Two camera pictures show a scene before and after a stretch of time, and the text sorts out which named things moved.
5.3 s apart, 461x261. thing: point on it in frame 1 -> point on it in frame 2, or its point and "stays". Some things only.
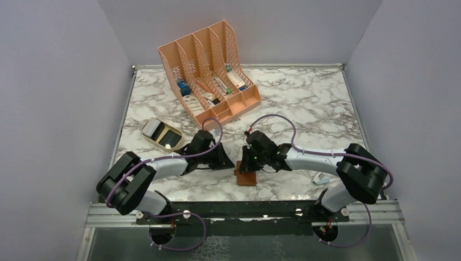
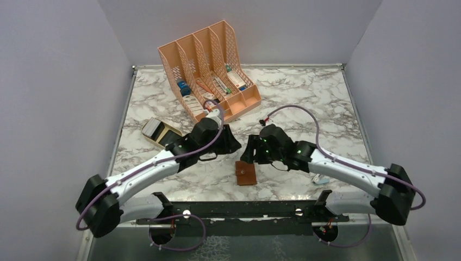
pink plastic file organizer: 209,75 stays
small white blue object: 320,178 stays
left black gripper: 223,161 -> 230,143
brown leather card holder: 244,178 stays
